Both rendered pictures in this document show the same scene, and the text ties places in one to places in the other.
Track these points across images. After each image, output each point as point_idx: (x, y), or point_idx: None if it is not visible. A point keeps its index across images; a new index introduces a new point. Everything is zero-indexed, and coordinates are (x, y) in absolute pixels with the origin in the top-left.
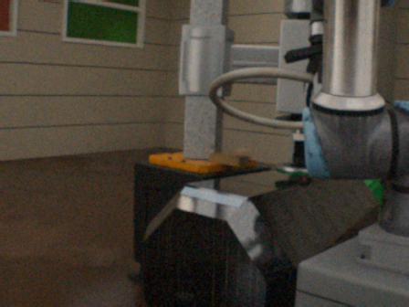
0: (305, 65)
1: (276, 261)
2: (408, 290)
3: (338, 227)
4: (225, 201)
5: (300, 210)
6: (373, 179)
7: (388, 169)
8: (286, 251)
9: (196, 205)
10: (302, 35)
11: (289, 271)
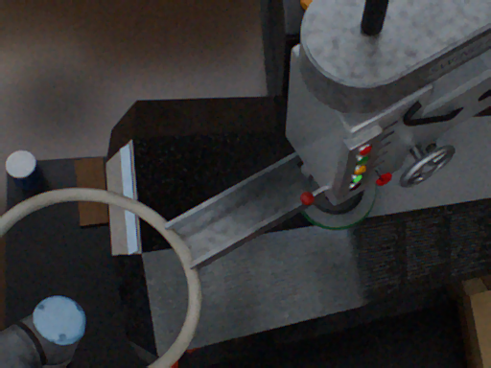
0: (315, 138)
1: (142, 332)
2: None
3: (319, 306)
4: (128, 227)
5: (248, 275)
6: None
7: None
8: (157, 332)
9: (115, 191)
10: (315, 103)
11: (151, 351)
